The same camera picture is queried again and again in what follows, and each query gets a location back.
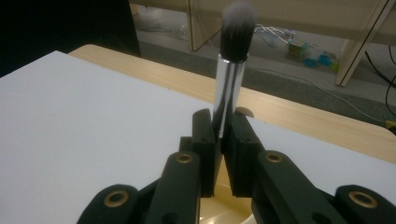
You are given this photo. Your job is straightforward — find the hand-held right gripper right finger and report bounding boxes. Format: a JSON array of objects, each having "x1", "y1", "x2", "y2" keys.
[{"x1": 222, "y1": 106, "x2": 347, "y2": 224}]

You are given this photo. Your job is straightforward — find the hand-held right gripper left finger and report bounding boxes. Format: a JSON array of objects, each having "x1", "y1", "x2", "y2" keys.
[{"x1": 146, "y1": 108, "x2": 224, "y2": 224}]

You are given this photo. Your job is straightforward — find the cream ribbed round holder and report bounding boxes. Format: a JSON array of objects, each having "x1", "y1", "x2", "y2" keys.
[{"x1": 198, "y1": 157, "x2": 254, "y2": 224}]

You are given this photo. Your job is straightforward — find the black makeup brush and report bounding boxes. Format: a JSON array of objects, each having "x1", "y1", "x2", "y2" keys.
[{"x1": 212, "y1": 0, "x2": 259, "y2": 140}]

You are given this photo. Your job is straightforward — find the wooden table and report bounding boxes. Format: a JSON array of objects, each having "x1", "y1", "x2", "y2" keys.
[{"x1": 67, "y1": 43, "x2": 396, "y2": 165}]

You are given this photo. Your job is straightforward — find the colourful toy box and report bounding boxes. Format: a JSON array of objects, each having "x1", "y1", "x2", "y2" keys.
[{"x1": 285, "y1": 38, "x2": 310, "y2": 61}]

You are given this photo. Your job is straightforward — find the blue plastic toy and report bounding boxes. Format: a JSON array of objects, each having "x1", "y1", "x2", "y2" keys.
[{"x1": 301, "y1": 50, "x2": 341, "y2": 74}]

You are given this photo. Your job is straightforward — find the white board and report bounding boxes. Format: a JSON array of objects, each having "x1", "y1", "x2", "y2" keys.
[{"x1": 0, "y1": 49, "x2": 396, "y2": 224}]

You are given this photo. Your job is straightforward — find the light wooden shelf unit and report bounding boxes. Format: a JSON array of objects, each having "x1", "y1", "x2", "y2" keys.
[{"x1": 128, "y1": 0, "x2": 396, "y2": 88}]

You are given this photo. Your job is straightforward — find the round table cable grommet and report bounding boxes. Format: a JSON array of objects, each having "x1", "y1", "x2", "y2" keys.
[{"x1": 235, "y1": 106, "x2": 255, "y2": 119}]

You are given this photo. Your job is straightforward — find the white floor cable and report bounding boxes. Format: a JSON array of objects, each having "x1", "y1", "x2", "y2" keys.
[{"x1": 247, "y1": 63, "x2": 387, "y2": 125}]

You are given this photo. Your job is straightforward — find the white cord bundle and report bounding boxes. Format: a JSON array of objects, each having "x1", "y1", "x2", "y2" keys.
[{"x1": 253, "y1": 23, "x2": 297, "y2": 48}]

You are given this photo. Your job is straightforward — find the black hanging cables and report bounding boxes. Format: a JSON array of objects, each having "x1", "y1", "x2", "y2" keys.
[{"x1": 363, "y1": 45, "x2": 396, "y2": 119}]

